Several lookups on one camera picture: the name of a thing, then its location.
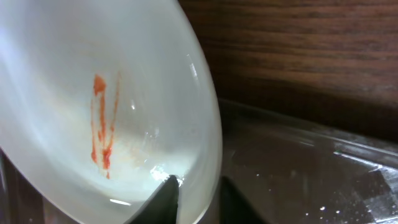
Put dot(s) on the white plate with ketchup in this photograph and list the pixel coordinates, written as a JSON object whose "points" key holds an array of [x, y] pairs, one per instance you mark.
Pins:
{"points": [[103, 100]]}

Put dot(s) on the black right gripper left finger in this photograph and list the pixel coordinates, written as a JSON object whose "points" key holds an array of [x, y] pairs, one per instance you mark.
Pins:
{"points": [[162, 207]]}

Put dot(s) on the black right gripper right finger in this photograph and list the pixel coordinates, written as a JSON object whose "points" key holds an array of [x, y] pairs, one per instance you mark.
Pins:
{"points": [[234, 208]]}

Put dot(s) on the brown serving tray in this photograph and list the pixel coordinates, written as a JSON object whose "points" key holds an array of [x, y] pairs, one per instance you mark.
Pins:
{"points": [[288, 169]]}

